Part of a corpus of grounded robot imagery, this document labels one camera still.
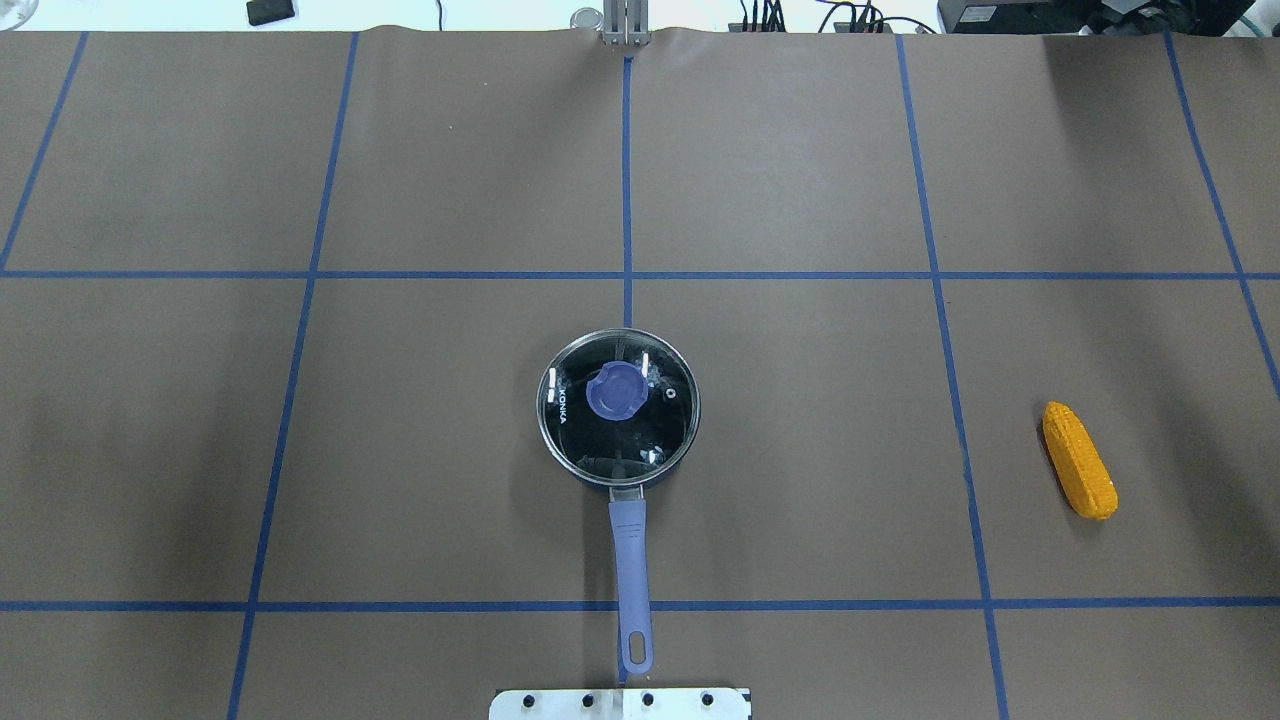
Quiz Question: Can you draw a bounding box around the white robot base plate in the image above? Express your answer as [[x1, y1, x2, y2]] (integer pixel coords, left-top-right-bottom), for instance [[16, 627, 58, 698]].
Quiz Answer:
[[488, 687, 754, 719]]

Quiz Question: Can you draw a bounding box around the glass pot lid purple knob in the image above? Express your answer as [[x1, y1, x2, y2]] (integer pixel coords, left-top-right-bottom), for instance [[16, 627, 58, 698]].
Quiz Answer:
[[534, 328, 701, 489]]

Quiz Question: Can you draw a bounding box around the black monitor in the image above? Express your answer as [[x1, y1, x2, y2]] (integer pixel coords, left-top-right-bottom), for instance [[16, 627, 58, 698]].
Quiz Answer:
[[936, 1, 1254, 37]]

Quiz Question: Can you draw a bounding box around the black cable hub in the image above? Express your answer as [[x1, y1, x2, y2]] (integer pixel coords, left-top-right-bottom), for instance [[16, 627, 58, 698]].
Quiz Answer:
[[817, 1, 893, 35]]

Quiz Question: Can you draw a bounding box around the yellow toy corn cob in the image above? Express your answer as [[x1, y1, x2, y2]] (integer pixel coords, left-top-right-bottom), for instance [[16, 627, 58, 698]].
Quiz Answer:
[[1041, 401, 1119, 521]]

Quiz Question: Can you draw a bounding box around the aluminium frame post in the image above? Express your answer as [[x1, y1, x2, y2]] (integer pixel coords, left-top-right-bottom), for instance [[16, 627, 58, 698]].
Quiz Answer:
[[600, 0, 652, 47]]

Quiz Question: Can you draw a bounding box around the small black device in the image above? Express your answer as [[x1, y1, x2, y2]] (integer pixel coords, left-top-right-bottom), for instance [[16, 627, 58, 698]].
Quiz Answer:
[[244, 0, 296, 27]]

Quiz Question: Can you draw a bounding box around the dark blue saucepan purple handle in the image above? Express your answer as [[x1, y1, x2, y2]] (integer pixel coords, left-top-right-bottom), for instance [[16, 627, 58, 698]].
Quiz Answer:
[[585, 483, 655, 676]]

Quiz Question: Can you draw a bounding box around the brown paper table cover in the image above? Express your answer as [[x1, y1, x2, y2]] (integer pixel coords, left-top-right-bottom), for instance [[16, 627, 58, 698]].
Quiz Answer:
[[3, 27, 1277, 719]]

